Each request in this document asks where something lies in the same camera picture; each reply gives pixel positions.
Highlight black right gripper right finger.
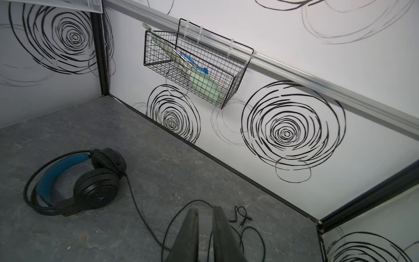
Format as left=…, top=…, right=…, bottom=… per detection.
left=212, top=206, right=246, bottom=262

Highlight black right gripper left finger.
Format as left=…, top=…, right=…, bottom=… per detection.
left=165, top=208, right=199, bottom=262

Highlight black blue gaming headset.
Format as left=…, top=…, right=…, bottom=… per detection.
left=23, top=148, right=127, bottom=217

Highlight green items in basket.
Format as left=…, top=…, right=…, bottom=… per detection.
left=143, top=23, right=221, bottom=103

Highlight black headset cable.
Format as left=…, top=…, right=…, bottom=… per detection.
left=122, top=173, right=266, bottom=262

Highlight black wire wall basket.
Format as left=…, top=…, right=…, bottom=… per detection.
left=144, top=19, right=256, bottom=109

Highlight black corner frame post right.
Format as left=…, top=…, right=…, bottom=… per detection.
left=318, top=161, right=419, bottom=234

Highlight black corner frame post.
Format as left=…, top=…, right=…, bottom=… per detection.
left=318, top=161, right=419, bottom=234
left=90, top=13, right=110, bottom=97

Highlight aluminium wall rail back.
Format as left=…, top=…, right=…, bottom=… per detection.
left=104, top=1, right=419, bottom=140

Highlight black corner frame post left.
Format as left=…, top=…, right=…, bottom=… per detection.
left=90, top=13, right=110, bottom=97

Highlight clear plastic wall shelf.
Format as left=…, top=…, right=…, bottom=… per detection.
left=9, top=0, right=103, bottom=14

